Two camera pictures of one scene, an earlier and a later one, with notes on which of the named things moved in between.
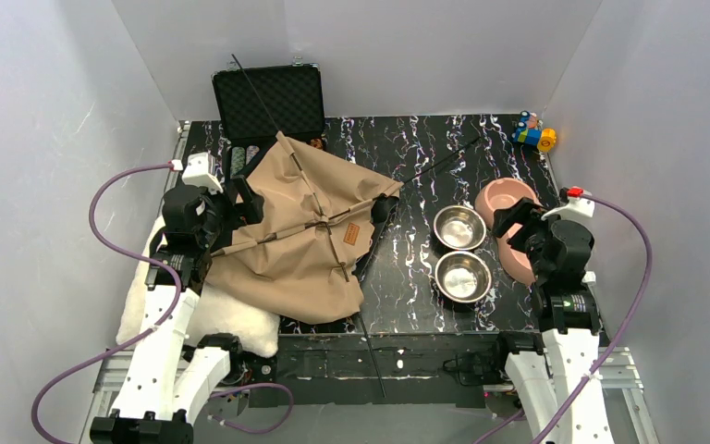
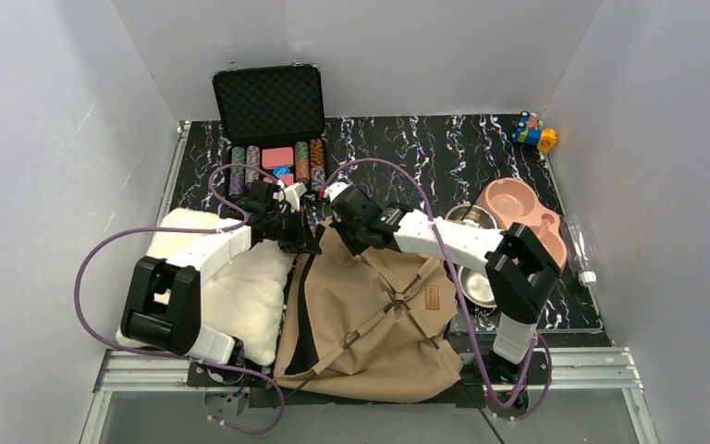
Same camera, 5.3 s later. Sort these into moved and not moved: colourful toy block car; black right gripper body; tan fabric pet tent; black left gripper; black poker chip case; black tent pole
Moved: tan fabric pet tent; black left gripper; black right gripper body; black tent pole
Not moved: black poker chip case; colourful toy block car
